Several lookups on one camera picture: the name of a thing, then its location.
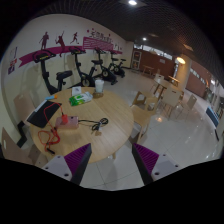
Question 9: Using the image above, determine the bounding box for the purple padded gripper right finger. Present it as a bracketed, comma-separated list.
[132, 143, 181, 185]

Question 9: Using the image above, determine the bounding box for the red charging cable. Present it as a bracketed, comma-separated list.
[37, 101, 69, 155]

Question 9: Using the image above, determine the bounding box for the black tablet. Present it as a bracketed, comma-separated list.
[27, 100, 60, 128]

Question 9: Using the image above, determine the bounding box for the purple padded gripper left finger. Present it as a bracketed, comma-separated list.
[42, 143, 92, 185]

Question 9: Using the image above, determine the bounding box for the blue orange pen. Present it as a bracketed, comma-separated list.
[45, 95, 57, 100]

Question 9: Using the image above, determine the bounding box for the black exercise bike nearest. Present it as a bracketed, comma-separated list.
[32, 49, 73, 95]

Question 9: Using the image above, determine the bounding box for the white cup on coaster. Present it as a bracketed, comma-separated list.
[93, 79, 104, 98]

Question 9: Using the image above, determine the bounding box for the black exercise bike farthest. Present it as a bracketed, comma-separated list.
[109, 49, 128, 79]

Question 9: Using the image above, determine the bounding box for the round wooden table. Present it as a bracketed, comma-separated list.
[30, 89, 134, 163]

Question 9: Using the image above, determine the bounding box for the wooden chair far right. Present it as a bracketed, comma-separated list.
[159, 87, 198, 120]

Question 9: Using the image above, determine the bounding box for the white small box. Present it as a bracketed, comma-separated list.
[72, 86, 82, 96]

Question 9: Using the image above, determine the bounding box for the wooden chair beside table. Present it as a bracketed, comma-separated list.
[130, 91, 158, 142]

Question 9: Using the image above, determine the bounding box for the green wet wipes pack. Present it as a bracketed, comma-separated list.
[69, 92, 93, 106]

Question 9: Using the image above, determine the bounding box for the black coiled cable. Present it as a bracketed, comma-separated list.
[78, 117, 110, 132]

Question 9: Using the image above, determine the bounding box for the black exercise bike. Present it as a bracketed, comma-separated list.
[32, 49, 73, 95]
[68, 46, 104, 88]
[93, 47, 119, 86]
[109, 49, 128, 79]

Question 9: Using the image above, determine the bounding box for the small wooden background table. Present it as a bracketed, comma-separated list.
[151, 73, 181, 101]

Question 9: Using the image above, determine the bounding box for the pink power bank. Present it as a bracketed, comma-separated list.
[55, 116, 79, 129]

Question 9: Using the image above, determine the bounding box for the wooden chair lower left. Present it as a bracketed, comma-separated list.
[2, 128, 48, 168]

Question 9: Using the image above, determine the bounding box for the white notebook under tablet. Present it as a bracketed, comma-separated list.
[31, 100, 52, 117]

